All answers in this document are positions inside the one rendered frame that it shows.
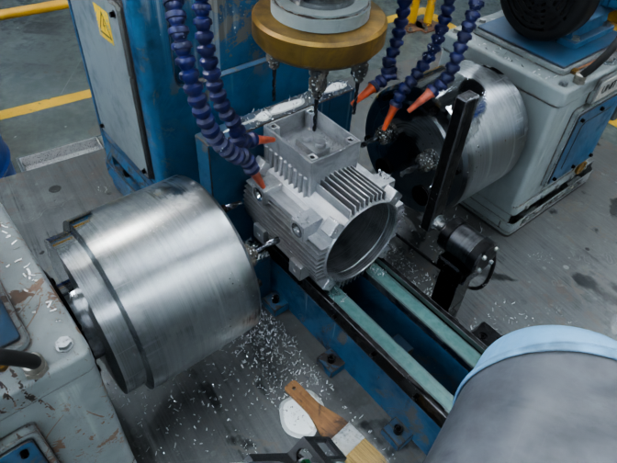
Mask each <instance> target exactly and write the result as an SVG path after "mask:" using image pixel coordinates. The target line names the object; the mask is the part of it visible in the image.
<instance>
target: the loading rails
mask: <svg viewBox="0 0 617 463"><path fill-rule="evenodd" d="M265 251H266V252H267V253H269V254H270V290H271V291H272V293H271V294H269V295H267V296H266V297H264V298H263V305H264V306H265V307H266V308H267V309H268V310H269V311H270V313H271V314H272V315H273V316H274V317H276V316H277V315H279V314H281V313H282V312H284V311H286V310H287V309H289V310H290V311H291V312H292V313H293V314H294V315H295V316H296V317H297V319H298V320H299V321H300V322H301V323H302V324H303V325H304V326H305V327H306V328H307V329H308V330H309V331H310V332H311V333H312V334H313V336H314V337H315V338H316V339H317V340H318V341H319V342H320V343H321V344H322V345H323V346H324V347H325V348H326V349H327V351H326V352H324V353H323V354H321V355H320V356H318V357H317V362H316V363H317V364H318V366H319V367H320V368H321V369H322V370H323V371H324V372H325V373H326V374H327V375H328V377H329V378H332V377H334V376H335V375H336V374H338V373H339V372H341V371H342V370H343V369H345V370H346V371H347V372H348V373H349V374H350V375H351V376H352V377H353V378H354V379H355V380H356V381H357V382H358V383H359V384H360V386H361V387H362V388H363V389H364V390H365V391H366V392H367V393H368V394H369V395H370V396H371V397H372V398H373V399H374V400H375V401H376V403H377V404H378V405H379V406H380V407H381V408H382V409H383V410H384V411H385V412H386V413H387V414H388V415H389V416H390V417H391V419H392V420H390V421H389V422H388V423H387V424H385V425H384V426H383V427H382V429H381V432H380V434H381V435H382V436H384V437H385V438H386V440H387V441H388V442H389V443H390V444H391V445H392V446H393V447H394V448H395V450H396V451H399V450H400V449H401V448H402V447H403V446H405V445H406V444H407V443H408V442H409V441H410V440H412V441H413V442H414V443H415V444H416V445H417V446H418V447H419V448H420V449H421V450H422V452H423V453H424V454H425V455H426V456H427V455H428V453H429V451H430V449H431V448H432V445H433V443H434V441H435V439H436V437H437V435H438V434H439V432H440V431H441V429H442V427H443V424H444V422H445V420H446V418H447V416H448V414H449V413H450V411H451V410H452V408H453V400H454V395H455V393H456V390H457V388H458V387H459V385H460V383H461V382H462V380H463V379H464V378H465V377H466V375H467V374H468V373H469V372H470V371H472V370H473V369H474V367H475V366H476V364H477V362H478V360H479V359H480V357H481V356H482V355H483V353H484V352H485V351H486V350H487V349H488V347H487V346H486V345H485V344H483V343H482V342H481V341H480V340H479V339H478V338H476V337H475V336H474V335H473V334H472V333H471V332H469V331H468V330H467V329H466V327H464V326H463V325H462V324H461V323H460V322H458V321H457V320H456V319H455V318H454V317H452V316H451V315H450V314H449V313H448V312H447V311H445V310H444V309H443V308H442V307H441V306H439V305H438V304H437V303H436V302H435V301H433V300H432V299H431V298H430V297H429V296H427V295H426V294H425V293H424V292H423V291H422V290H420V289H419V288H418V287H417V286H416V285H414V284H413V283H412V282H411V281H410V280H408V279H407V278H406V277H405V276H404V275H402V274H401V273H400V272H399V271H398V270H397V269H396V268H395V267H394V266H393V265H392V264H390V263H389V262H388V261H387V260H386V259H385V258H379V257H378V258H377V259H376V260H375V261H374V262H373V263H374V264H373V263H372V264H373V265H372V267H371V270H372V271H371V270H370V268H369V267H368V268H367V271H366V272H365V271H364V273H363V274H362V275H361V274H360V276H359V277H356V279H355V280H353V279H352V282H349V281H348V284H347V285H346V284H345V283H344V286H342V285H341V286H340V287H338V286H337V285H336V284H335V285H334V286H333V288H332V289H331V290H330V291H328V290H324V289H322V288H321V287H320V286H319V285H318V284H317V283H316V282H315V281H314V280H313V279H312V278H311V277H310V276H308V277H306V278H304V279H302V280H301V281H299V280H298V279H297V278H296V277H295V276H294V275H293V274H292V273H291V272H290V271H289V258H288V257H287V256H286V255H285V254H284V253H283V252H282V251H281V250H280V249H279V248H278V247H277V246H276V245H274V246H273V247H267V248H266V249H265ZM376 264H377V265H376ZM372 268H373V269H374V270H375V272H374V271H373V269H372ZM377 268H379V269H378V270H377ZM383 269H384V270H383ZM376 271H377V272H376ZM381 271H382V272H383V273H385V274H384V275H383V273H382V272H381ZM379 274H380V275H379ZM382 275H383V276H382ZM334 287H335V288H336V289H337V290H338V292H339V293H340V295H337V294H338V293H337V290H336V289H335V288H334ZM346 292H348V293H347V294H346V295H347V296H348V297H347V296H346V295H345V294H344V293H346ZM329 293H331V294H329ZM335 293H337V294H335ZM332 294H333V295H334V294H335V296H334V298H333V295H332ZM345 296H346V298H345V299H344V297H345ZM342 298H343V299H344V302H341V300H342Z"/></svg>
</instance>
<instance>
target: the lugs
mask: <svg viewBox="0 0 617 463"><path fill-rule="evenodd" d="M255 159H256V162H257V163H258V164H259V165H260V169H259V172H260V174H261V175H262V176H265V174H266V172H267V171H268V170H269V168H270V164H269V162H268V161H266V160H265V159H264V158H263V157H262V156H261V155H257V157H256V158H255ZM384 190H385V191H387V194H386V199H388V200H389V202H391V203H393V204H394V205H396V204H397V203H398V201H399V200H400V199H401V197H402V195H401V194H400V193H399V192H398V191H397V190H396V189H394V188H393V187H392V186H390V185H387V186H386V187H385V189H384ZM343 228H344V225H343V224H341V223H340V222H339V221H338V220H337V219H335V218H333V217H332V216H329V217H328V218H327V219H326V220H325V222H324V223H323V224H322V226H321V227H320V229H321V230H322V231H323V232H324V233H325V234H326V235H327V236H329V237H331V238H332V239H336V238H337V236H338V235H339V234H340V232H341V231H342V229H343ZM389 249H390V247H389V246H388V245H387V246H386V247H385V249H384V250H383V252H382V253H381V254H380V255H379V256H378V257H379V258H383V257H384V256H385V254H386V253H387V251H388V250H389ZM315 282H316V283H317V284H318V285H319V286H320V287H321V288H322V289H324V290H328V291H330V290H331V289H332V288H333V286H334V285H335V284H336V282H334V281H331V280H329V279H328V278H325V279H323V280H321V281H320V282H318V281H317V280H315Z"/></svg>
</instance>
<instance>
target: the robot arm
mask: <svg viewBox="0 0 617 463"><path fill-rule="evenodd" d="M317 443H325V444H326V446H327V447H328V448H329V449H330V450H331V452H332V453H333V454H334V455H335V456H329V457H327V455H326V454H325V453H324V452H323V451H322V449H321V448H320V447H319V445H318V444H317ZM302 448H305V449H307V450H308V451H309V453H310V454H311V455H312V456H313V457H312V458H311V459H302V460H301V462H300V461H299V459H301V458H303V456H302V455H301V454H299V451H300V450H301V449H302ZM346 459H347V457H346V456H345V455H344V454H343V452H342V451H341V450H340V449H339V448H338V447H337V446H336V445H335V444H334V442H333V441H332V440H331V439H330V438H329V437H328V436H304V435H303V436H302V437H301V438H300V440H299V441H298V442H297V443H296V444H295V445H294V446H293V448H292V449H291V450H290V451H289V452H287V453H270V454H248V455H247V457H246V458H245V459H244V460H243V461H242V462H237V463H336V462H340V461H345V460H346ZM423 463H617V341H615V340H613V339H611V338H610V337H608V336H606V335H603V334H601V333H596V332H592V331H590V330H586V329H582V328H578V327H572V326H565V325H538V326H532V327H526V328H522V329H519V330H516V331H514V332H511V333H508V334H506V335H503V336H502V337H500V339H498V340H497V341H495V342H494V343H493V344H491V345H490V346H489V347H488V349H487V350H486V351H485V352H484V353H483V355H482V356H481V357H480V359H479V360H478V362H477V364H476V366H475V367H474V369H473V370H472V371H470V372H469V373H468V374H467V375H466V377H465V378H464V379H463V380H462V382H461V383H460V385H459V387H458V388H457V390H456V393H455V395H454V400H453V408H452V410H451V411H450V413H449V414H448V416H447V418H446V420H445V422H444V424H443V427H442V429H441V431H440V432H439V434H438V435H437V437H436V439H435V441H434V443H433V445H432V448H431V449H430V451H429V453H428V455H427V457H426V458H425V460H424V462H423Z"/></svg>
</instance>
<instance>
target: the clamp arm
mask: <svg viewBox="0 0 617 463"><path fill-rule="evenodd" d="M478 99H479V95H478V94H476V93H474V92H473V91H471V90H468V91H466V92H464V93H463V94H461V95H458V96H457V97H456V99H455V102H454V103H452V106H451V110H452V111H453V112H452V115H451V118H450V121H449V125H448V128H447V132H446V135H445V138H444V142H443V147H442V151H441V154H440V158H439V161H438V164H437V168H436V171H435V175H434V178H433V181H432V185H431V186H429V190H428V193H430V194H429V197H428V200H427V204H426V208H425V210H424V214H423V217H422V221H421V227H422V228H423V229H424V230H425V231H426V232H431V231H432V230H434V229H435V230H437V229H436V228H434V227H437V223H436V222H435V221H438V222H440V221H441V219H440V218H439V217H441V218H442V219H443V220H444V218H443V212H444V209H445V205H446V202H447V199H448V197H449V194H450V190H451V187H452V184H453V182H454V176H455V173H456V170H457V167H458V165H459V161H460V158H461V155H462V152H463V149H464V147H465V143H466V138H467V135H468V132H469V129H470V126H471V123H472V120H473V117H474V114H475V111H476V108H477V103H478ZM433 226H434V227H433Z"/></svg>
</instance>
